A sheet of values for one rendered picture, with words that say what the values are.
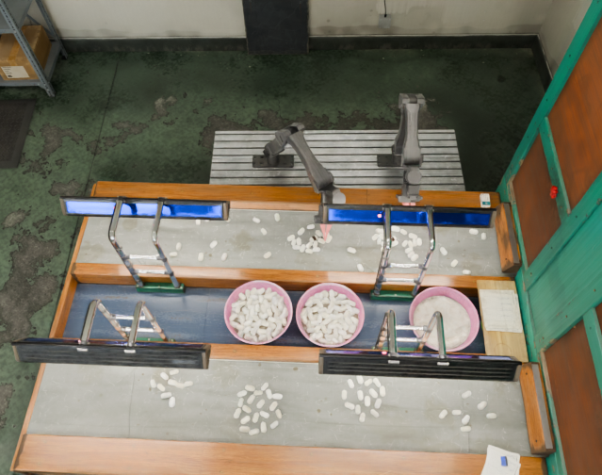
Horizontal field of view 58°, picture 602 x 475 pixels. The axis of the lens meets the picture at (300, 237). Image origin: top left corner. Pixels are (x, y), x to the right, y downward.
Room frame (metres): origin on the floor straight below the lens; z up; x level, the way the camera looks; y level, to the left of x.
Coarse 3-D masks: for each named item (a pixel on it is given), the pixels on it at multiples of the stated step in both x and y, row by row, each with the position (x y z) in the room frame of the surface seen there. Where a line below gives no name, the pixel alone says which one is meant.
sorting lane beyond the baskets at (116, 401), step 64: (64, 384) 0.57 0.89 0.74; (128, 384) 0.57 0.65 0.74; (256, 384) 0.55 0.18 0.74; (320, 384) 0.54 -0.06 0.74; (384, 384) 0.54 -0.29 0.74; (448, 384) 0.53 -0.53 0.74; (512, 384) 0.52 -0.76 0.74; (384, 448) 0.31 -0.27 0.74; (448, 448) 0.31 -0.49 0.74; (512, 448) 0.30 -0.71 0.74
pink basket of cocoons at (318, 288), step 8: (312, 288) 0.92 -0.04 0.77; (320, 288) 0.93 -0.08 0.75; (328, 288) 0.93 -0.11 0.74; (336, 288) 0.92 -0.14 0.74; (344, 288) 0.92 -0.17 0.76; (304, 296) 0.89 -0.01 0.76; (352, 296) 0.89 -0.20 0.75; (360, 304) 0.84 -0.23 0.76; (296, 312) 0.82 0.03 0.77; (360, 312) 0.82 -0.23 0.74; (360, 320) 0.78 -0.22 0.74; (360, 328) 0.74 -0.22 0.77; (352, 336) 0.72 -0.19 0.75; (320, 344) 0.68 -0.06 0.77; (344, 344) 0.68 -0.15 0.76
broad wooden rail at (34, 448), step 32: (32, 448) 0.35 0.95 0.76; (64, 448) 0.34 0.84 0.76; (96, 448) 0.34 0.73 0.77; (128, 448) 0.34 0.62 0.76; (160, 448) 0.33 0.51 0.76; (192, 448) 0.33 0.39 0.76; (224, 448) 0.33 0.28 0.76; (256, 448) 0.32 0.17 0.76; (288, 448) 0.32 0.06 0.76; (320, 448) 0.32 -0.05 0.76
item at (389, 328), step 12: (384, 324) 0.67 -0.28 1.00; (432, 324) 0.65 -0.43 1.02; (384, 336) 0.66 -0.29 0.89; (396, 336) 0.58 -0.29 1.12; (444, 336) 0.58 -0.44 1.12; (372, 348) 0.68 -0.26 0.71; (384, 348) 0.68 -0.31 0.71; (396, 348) 0.54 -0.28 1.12; (408, 348) 0.68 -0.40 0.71; (420, 348) 0.65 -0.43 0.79; (444, 348) 0.54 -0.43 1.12
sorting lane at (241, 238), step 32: (96, 224) 1.27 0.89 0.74; (128, 224) 1.26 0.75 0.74; (160, 224) 1.26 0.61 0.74; (192, 224) 1.25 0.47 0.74; (224, 224) 1.25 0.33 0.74; (256, 224) 1.24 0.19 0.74; (288, 224) 1.24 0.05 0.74; (352, 224) 1.23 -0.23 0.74; (96, 256) 1.11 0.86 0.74; (192, 256) 1.09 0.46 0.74; (256, 256) 1.09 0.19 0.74; (288, 256) 1.08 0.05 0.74; (320, 256) 1.08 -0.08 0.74; (352, 256) 1.07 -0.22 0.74; (448, 256) 1.06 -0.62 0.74; (480, 256) 1.05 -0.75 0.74
